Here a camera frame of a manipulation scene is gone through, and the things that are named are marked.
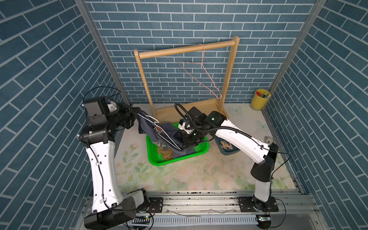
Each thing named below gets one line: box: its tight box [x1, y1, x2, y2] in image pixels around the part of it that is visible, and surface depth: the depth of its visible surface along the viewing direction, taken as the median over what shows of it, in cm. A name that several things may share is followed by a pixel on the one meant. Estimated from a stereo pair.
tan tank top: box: [157, 145, 174, 161], surface depth 90 cm
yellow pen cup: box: [249, 88, 272, 111], surface depth 114 cm
